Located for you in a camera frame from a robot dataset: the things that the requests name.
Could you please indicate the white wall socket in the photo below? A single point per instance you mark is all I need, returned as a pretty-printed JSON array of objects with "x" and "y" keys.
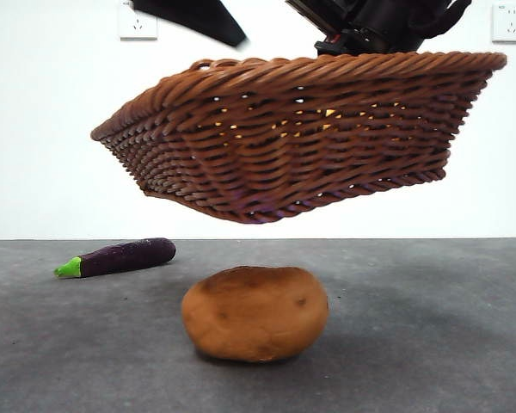
[
  {"x": 137, "y": 28},
  {"x": 511, "y": 23}
]

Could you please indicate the brown potato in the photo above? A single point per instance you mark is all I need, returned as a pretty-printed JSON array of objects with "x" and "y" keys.
[{"x": 253, "y": 318}]

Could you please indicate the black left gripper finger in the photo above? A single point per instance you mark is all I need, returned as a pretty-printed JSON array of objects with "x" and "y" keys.
[{"x": 198, "y": 17}]

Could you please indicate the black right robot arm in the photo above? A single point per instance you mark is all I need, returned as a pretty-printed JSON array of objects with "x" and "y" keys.
[{"x": 387, "y": 21}]

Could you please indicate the yellow corn cob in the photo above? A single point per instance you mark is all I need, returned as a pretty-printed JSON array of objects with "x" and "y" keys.
[{"x": 329, "y": 113}]

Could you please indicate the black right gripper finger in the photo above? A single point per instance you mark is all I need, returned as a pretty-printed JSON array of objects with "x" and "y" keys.
[{"x": 337, "y": 45}]

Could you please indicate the brown woven wicker basket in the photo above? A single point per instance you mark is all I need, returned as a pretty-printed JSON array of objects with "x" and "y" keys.
[{"x": 305, "y": 150}]

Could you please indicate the purple eggplant with green stem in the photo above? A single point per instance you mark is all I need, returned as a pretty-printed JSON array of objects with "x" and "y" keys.
[{"x": 129, "y": 258}]

